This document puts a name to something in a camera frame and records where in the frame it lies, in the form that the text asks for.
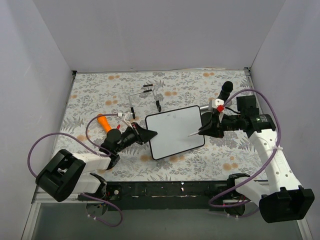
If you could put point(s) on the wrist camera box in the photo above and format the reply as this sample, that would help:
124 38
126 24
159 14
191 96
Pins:
126 118
216 104

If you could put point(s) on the orange toy microphone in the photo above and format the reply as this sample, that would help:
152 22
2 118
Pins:
102 120

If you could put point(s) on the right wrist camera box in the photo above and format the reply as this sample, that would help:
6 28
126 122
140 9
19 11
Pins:
216 104

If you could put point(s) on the black framed whiteboard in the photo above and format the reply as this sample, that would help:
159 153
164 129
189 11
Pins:
173 128

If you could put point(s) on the black microphone on stand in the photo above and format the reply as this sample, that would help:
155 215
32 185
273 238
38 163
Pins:
226 90

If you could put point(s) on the black front mounting rail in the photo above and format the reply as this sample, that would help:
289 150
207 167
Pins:
162 195

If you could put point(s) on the black microphone stand base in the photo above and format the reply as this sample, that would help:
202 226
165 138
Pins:
206 118

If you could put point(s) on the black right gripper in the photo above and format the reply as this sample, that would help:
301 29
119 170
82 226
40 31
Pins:
216 125

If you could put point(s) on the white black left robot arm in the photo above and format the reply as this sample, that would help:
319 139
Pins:
74 173

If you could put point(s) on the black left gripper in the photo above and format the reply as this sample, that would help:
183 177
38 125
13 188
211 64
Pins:
138 135

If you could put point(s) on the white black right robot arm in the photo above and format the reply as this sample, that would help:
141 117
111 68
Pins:
274 188

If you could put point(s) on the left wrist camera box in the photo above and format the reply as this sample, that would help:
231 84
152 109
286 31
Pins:
126 118

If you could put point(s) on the floral patterned table mat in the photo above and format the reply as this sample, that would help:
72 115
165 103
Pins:
165 102

